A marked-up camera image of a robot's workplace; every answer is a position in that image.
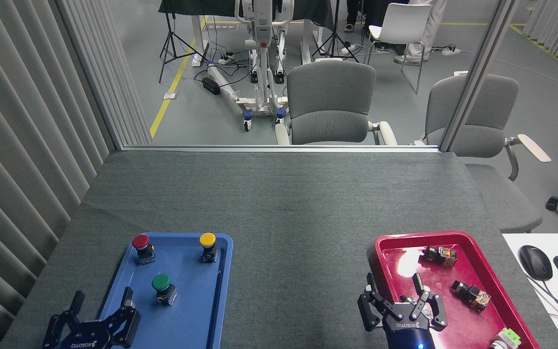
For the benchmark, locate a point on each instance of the white power strip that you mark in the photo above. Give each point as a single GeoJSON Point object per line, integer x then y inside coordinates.
{"type": "Point", "coordinates": [451, 50]}
{"type": "Point", "coordinates": [225, 59]}

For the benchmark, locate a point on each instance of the black computer mouse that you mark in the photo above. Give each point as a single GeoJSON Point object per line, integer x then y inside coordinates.
{"type": "Point", "coordinates": [535, 261]}

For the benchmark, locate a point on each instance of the green push button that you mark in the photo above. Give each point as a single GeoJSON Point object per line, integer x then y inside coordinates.
{"type": "Point", "coordinates": [161, 282]}

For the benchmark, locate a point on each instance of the metal floor plate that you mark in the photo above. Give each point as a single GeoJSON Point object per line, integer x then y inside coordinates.
{"type": "Point", "coordinates": [170, 95]}

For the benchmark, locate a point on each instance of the silver post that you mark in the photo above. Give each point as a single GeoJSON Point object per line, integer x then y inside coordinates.
{"type": "Point", "coordinates": [482, 72]}

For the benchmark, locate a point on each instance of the red push button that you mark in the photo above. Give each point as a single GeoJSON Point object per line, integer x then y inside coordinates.
{"type": "Point", "coordinates": [140, 241]}

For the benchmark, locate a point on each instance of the white stand on wheels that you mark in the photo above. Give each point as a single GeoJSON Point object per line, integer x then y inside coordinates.
{"type": "Point", "coordinates": [262, 29]}

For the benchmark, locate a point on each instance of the person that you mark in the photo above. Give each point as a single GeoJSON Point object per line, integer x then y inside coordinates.
{"type": "Point", "coordinates": [354, 12]}
{"type": "Point", "coordinates": [434, 24]}

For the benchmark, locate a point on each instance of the grey chair with armrests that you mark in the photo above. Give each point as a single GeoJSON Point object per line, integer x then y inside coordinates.
{"type": "Point", "coordinates": [330, 106]}
{"type": "Point", "coordinates": [492, 116]}

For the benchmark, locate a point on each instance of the red plastic tray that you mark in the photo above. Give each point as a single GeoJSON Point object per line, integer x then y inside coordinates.
{"type": "Point", "coordinates": [463, 325]}

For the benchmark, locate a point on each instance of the white plastic chair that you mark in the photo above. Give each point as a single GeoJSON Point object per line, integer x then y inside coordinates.
{"type": "Point", "coordinates": [402, 22]}

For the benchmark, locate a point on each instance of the yellow push button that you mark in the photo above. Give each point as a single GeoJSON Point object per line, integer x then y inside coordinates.
{"type": "Point", "coordinates": [207, 239]}

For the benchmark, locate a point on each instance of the black tripod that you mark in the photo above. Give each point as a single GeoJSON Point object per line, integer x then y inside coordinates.
{"type": "Point", "coordinates": [168, 34]}
{"type": "Point", "coordinates": [335, 34]}

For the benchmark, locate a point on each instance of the blue plastic tray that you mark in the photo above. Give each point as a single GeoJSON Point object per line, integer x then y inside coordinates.
{"type": "Point", "coordinates": [187, 315]}

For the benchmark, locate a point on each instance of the black switch with orange lens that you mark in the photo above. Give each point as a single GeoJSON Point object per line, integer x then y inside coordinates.
{"type": "Point", "coordinates": [441, 254]}

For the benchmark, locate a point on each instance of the silver knob switch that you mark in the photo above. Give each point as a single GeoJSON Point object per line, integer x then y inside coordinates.
{"type": "Point", "coordinates": [407, 300]}

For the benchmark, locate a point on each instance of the black and orange switch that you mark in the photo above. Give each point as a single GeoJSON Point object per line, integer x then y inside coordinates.
{"type": "Point", "coordinates": [472, 294]}

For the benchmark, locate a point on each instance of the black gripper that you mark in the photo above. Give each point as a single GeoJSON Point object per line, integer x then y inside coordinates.
{"type": "Point", "coordinates": [85, 337]}
{"type": "Point", "coordinates": [407, 334]}

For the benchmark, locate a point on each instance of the black covered table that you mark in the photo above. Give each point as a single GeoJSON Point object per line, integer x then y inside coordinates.
{"type": "Point", "coordinates": [196, 7]}

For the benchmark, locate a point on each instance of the silver table rail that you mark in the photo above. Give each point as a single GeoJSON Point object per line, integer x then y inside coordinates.
{"type": "Point", "coordinates": [279, 148]}

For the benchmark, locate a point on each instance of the dark grey table cloth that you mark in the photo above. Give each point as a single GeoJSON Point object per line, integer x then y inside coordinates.
{"type": "Point", "coordinates": [284, 203]}

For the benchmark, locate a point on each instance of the green and white switch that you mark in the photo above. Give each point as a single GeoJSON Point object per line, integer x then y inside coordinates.
{"type": "Point", "coordinates": [506, 338]}

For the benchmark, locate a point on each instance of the black power box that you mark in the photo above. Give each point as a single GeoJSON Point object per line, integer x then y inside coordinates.
{"type": "Point", "coordinates": [210, 86]}

